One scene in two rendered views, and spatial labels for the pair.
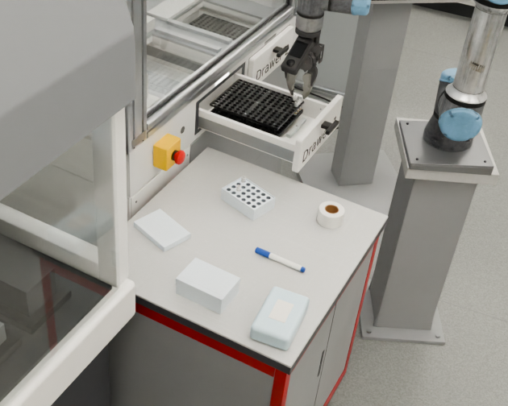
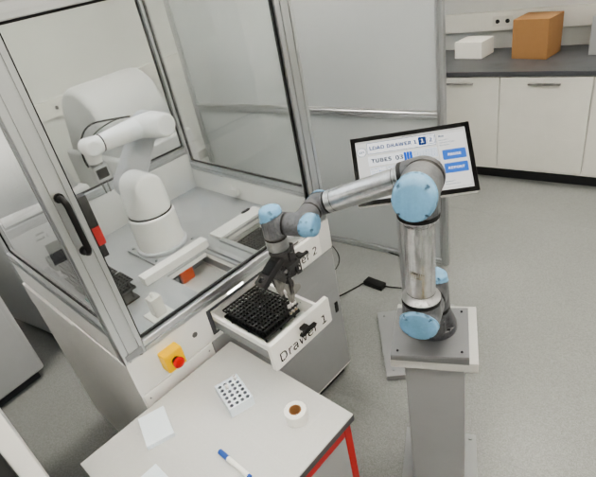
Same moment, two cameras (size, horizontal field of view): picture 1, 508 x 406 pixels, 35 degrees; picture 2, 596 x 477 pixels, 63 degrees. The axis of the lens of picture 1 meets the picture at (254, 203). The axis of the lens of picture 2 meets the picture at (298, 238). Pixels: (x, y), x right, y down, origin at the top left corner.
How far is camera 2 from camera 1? 1.09 m
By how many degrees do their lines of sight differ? 21
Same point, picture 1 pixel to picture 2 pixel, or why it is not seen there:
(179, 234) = (165, 432)
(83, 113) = not seen: outside the picture
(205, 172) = (217, 367)
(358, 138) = not seen: hidden behind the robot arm
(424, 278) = (444, 444)
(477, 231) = (529, 379)
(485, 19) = (410, 235)
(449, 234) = (453, 410)
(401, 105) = (479, 262)
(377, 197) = not seen: hidden behind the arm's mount
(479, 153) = (459, 343)
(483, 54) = (418, 264)
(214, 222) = (201, 419)
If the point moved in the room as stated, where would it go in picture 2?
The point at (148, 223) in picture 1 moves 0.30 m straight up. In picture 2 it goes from (147, 421) to (113, 354)
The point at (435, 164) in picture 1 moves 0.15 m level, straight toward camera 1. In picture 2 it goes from (412, 356) to (394, 389)
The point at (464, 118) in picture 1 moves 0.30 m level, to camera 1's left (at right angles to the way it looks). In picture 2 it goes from (416, 321) to (320, 312)
